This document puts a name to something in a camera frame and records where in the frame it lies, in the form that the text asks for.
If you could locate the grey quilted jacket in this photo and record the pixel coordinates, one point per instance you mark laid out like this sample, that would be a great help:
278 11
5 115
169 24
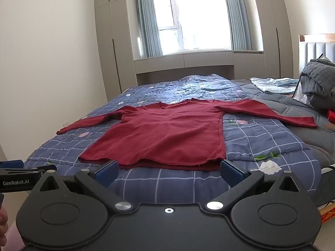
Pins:
316 75

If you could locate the small red item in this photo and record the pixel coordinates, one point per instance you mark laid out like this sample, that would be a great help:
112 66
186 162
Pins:
331 116

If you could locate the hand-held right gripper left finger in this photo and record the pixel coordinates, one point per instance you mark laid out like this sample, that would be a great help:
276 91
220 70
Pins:
107 172

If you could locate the white wall socket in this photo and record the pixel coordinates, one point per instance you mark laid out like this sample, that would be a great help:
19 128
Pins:
66 123

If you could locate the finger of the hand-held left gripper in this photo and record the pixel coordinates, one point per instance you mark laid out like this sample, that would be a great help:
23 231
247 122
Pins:
11 164

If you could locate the grey quilted mattress pad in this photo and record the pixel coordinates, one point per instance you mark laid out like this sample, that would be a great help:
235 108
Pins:
277 96

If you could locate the red and yellow box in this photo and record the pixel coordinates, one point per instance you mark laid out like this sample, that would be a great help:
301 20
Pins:
328 211

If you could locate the beige window cabinet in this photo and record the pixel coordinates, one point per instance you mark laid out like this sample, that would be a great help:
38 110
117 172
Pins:
183 61

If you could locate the beige wardrobe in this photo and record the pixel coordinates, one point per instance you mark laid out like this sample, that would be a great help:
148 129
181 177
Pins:
112 44
274 31

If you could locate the blue plaid floral quilt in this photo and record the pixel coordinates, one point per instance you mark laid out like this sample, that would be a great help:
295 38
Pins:
183 185

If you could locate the blue curtain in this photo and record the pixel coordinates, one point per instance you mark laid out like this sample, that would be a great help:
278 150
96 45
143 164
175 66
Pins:
236 18
149 26

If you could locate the person's left hand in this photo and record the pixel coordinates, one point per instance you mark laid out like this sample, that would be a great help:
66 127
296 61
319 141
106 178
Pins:
3 222

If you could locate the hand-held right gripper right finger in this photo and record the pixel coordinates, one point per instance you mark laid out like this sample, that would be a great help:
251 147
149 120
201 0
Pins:
231 174

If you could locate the light blue cloth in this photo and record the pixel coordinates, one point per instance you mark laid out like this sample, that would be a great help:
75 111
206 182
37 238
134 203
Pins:
267 86

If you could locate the red long-sleeved sweater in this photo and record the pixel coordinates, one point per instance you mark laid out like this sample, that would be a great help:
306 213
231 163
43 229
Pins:
162 130

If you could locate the white framed window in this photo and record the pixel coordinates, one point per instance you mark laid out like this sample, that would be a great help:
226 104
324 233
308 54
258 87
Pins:
199 18

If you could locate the grey padded headboard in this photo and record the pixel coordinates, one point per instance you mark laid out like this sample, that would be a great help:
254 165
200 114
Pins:
311 49

